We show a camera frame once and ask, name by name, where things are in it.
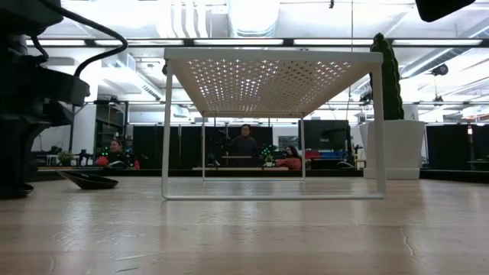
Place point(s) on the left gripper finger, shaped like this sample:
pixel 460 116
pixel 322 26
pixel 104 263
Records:
pixel 15 153

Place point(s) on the black teardrop mini plate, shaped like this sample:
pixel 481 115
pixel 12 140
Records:
pixel 91 182
pixel 15 193

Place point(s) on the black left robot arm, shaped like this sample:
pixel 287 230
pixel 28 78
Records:
pixel 23 19

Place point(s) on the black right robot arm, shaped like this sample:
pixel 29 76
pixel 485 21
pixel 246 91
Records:
pixel 439 7

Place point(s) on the small potted plant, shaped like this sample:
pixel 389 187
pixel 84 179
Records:
pixel 65 157
pixel 269 158

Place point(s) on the dark shelving rack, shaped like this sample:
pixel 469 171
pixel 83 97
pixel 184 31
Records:
pixel 111 130

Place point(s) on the person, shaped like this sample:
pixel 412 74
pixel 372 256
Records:
pixel 114 154
pixel 291 162
pixel 244 147

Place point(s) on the black room divider panels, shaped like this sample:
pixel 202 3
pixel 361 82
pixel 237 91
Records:
pixel 172 147
pixel 477 145

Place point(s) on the long ceiling light bar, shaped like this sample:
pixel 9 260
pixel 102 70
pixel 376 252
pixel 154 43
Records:
pixel 229 42

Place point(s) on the wooden background table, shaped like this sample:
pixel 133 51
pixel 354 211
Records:
pixel 237 168

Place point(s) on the white perforated metal shelf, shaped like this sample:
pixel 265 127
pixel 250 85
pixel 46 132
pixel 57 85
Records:
pixel 267 55

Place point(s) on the large black display screen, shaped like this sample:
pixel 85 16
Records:
pixel 324 133

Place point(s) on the blue and red storage bins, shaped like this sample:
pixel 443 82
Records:
pixel 328 154

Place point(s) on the green cactus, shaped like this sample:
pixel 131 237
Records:
pixel 389 88

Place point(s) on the white hexagonal plant pot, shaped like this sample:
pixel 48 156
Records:
pixel 405 149

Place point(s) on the black hanging spotlight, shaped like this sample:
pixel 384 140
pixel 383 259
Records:
pixel 440 69

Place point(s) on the white ventilation duct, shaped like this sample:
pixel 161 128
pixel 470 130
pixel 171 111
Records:
pixel 254 19

